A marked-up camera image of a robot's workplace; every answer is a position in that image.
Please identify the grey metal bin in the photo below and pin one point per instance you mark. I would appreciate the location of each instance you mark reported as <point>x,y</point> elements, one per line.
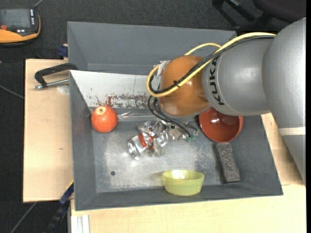
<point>145,164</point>

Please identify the red-brown bowl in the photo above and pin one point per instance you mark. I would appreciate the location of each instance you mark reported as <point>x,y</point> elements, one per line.
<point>221,130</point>

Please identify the yellow-green plastic cup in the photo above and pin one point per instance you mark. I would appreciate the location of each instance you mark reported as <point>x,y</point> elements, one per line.
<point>183,184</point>

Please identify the dark green flat block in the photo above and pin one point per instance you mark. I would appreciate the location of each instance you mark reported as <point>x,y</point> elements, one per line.
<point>227,162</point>

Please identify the orange fruit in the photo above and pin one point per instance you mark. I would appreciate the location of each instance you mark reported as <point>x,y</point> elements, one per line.
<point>104,120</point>

